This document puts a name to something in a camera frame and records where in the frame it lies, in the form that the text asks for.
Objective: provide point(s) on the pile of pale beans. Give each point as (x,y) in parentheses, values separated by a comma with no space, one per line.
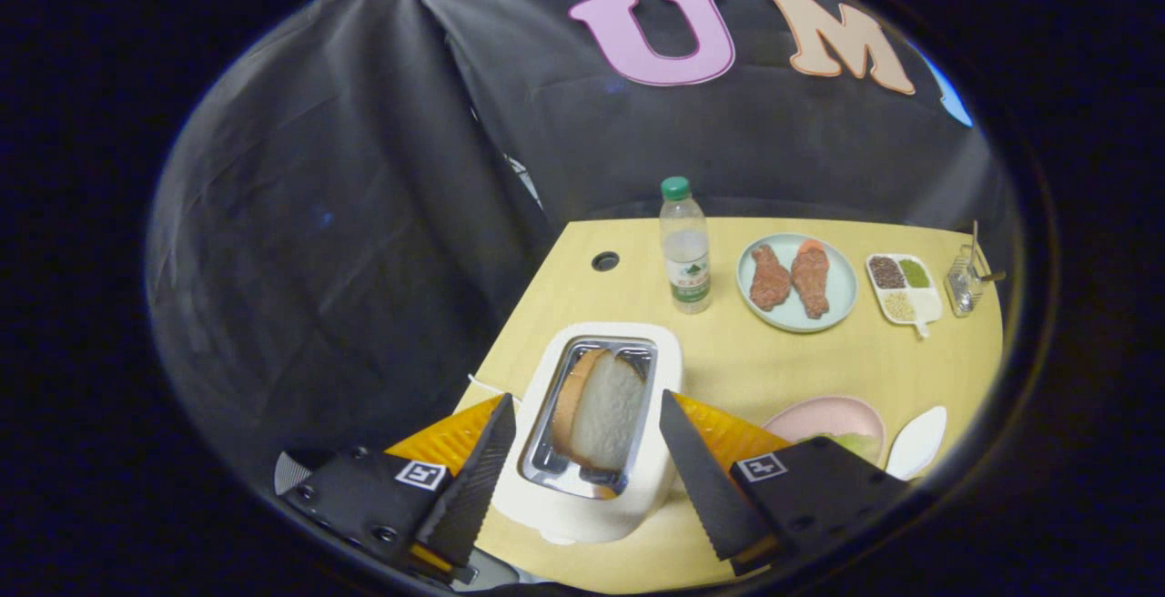
(899,306)

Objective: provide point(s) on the clear plastic water bottle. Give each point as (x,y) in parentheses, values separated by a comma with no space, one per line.
(685,251)

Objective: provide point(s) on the metal spoon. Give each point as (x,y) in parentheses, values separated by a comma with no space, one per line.
(992,277)

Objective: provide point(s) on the clear glass utensil holder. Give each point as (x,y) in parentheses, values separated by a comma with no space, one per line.
(963,292)

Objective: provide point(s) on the pink round plate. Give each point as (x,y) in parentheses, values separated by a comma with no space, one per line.
(824,417)

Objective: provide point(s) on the wooden stick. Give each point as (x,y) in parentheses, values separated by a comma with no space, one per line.
(974,247)

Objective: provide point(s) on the white toaster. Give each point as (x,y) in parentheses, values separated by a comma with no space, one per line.
(582,510)

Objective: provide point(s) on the pile of green beans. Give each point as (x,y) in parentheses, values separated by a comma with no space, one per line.
(915,273)

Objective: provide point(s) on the pile of dark beans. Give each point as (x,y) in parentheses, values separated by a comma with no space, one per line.
(886,272)

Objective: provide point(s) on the white rectangular plate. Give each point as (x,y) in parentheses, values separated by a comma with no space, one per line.
(917,440)

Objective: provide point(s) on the white divided dish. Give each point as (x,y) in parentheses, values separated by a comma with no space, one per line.
(928,304)

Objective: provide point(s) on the pale blue round plate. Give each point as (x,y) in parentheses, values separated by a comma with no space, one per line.
(842,292)

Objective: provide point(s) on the white bread slice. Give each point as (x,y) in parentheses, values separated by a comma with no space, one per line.
(605,415)

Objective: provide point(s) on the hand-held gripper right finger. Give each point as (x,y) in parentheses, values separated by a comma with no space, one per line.
(701,488)

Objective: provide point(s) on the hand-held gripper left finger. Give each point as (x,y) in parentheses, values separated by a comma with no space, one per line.
(473,488)

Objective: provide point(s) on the green lettuce leaf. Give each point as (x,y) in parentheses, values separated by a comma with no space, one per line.
(856,445)

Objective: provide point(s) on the brown meat piece orange tip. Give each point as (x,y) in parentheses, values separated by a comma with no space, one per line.
(810,280)

